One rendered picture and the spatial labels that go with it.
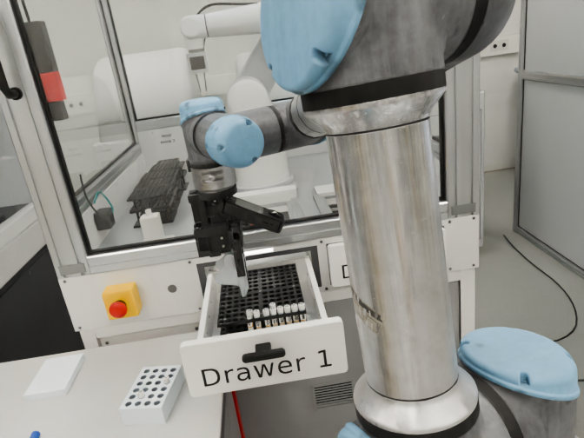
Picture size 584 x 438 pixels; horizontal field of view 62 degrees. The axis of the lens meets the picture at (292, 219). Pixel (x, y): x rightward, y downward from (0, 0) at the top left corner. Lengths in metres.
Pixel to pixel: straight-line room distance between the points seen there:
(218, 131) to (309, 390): 0.89
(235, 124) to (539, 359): 0.47
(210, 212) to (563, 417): 0.60
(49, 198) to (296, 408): 0.84
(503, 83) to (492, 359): 4.35
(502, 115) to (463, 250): 3.65
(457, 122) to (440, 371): 0.80
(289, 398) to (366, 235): 1.05
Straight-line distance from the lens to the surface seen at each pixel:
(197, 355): 0.89
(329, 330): 0.88
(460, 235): 1.26
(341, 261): 1.17
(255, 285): 1.09
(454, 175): 1.21
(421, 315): 0.42
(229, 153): 0.69
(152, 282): 1.21
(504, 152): 4.95
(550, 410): 0.57
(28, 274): 1.94
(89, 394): 1.16
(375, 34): 0.35
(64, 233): 1.21
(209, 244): 0.87
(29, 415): 1.18
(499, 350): 0.57
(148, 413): 1.00
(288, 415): 1.45
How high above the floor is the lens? 1.40
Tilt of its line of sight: 20 degrees down
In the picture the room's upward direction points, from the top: 8 degrees counter-clockwise
